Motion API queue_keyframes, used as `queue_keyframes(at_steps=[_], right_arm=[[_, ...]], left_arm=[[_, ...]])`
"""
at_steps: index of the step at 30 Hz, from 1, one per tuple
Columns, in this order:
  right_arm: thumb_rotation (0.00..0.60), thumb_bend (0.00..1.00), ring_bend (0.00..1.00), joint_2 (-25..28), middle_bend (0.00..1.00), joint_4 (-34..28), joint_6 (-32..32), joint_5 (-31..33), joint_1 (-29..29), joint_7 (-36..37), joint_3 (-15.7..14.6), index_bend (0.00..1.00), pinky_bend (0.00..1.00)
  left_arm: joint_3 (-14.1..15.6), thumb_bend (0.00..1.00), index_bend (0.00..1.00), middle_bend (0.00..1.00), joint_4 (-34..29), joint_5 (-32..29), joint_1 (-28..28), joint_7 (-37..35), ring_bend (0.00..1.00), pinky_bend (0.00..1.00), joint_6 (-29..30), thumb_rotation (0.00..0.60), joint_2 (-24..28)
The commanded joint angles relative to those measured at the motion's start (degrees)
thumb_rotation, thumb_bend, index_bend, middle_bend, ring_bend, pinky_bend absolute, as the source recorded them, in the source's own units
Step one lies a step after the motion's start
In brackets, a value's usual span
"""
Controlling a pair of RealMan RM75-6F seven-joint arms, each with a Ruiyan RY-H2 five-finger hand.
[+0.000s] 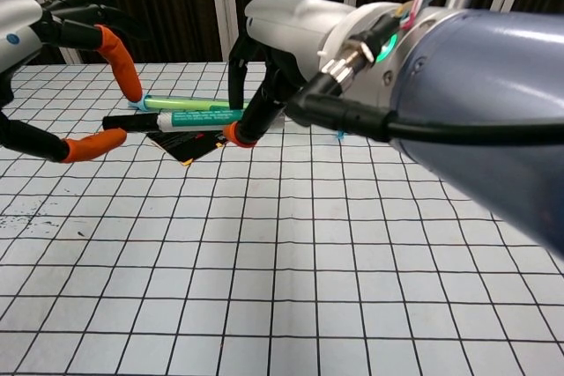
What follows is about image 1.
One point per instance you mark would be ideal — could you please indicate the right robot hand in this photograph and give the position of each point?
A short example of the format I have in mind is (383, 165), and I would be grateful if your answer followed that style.
(295, 24)

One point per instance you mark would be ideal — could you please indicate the green white marker body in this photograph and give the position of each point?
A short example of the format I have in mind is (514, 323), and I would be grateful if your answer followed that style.
(198, 118)

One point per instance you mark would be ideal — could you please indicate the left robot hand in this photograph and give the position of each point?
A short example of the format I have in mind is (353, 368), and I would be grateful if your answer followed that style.
(17, 32)

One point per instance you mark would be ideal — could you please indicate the black pen cap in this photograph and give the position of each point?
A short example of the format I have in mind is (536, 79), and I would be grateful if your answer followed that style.
(130, 123)

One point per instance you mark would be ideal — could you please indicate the black card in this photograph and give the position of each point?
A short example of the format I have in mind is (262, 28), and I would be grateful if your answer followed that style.
(189, 145)

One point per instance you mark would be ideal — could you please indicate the light blue checkered tablecloth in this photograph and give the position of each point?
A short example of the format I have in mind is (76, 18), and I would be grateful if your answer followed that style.
(264, 270)

